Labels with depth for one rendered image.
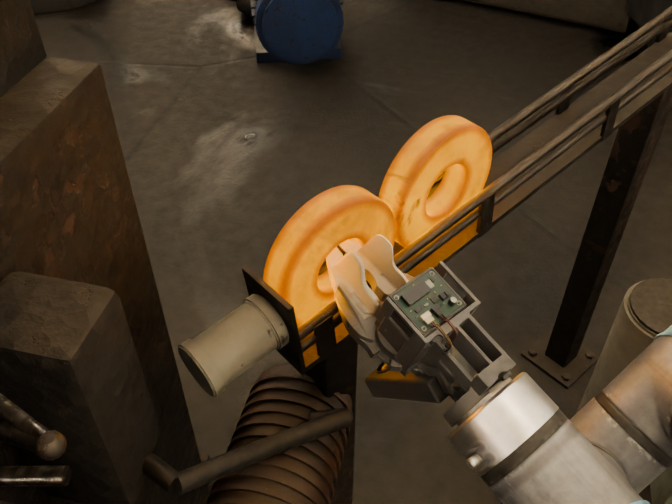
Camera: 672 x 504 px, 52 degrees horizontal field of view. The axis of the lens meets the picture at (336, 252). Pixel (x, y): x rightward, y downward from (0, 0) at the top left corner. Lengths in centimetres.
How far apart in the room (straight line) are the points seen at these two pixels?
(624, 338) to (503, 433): 43
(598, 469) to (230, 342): 33
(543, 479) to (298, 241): 29
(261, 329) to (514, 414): 24
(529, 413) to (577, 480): 6
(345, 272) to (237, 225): 119
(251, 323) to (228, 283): 102
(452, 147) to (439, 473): 79
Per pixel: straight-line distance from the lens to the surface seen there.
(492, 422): 60
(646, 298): 100
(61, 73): 71
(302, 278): 66
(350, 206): 65
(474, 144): 77
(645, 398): 71
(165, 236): 184
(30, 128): 64
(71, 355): 54
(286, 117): 224
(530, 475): 60
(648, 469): 73
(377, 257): 67
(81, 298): 57
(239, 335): 65
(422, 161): 71
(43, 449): 36
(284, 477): 76
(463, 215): 78
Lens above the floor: 119
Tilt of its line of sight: 43 degrees down
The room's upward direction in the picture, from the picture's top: straight up
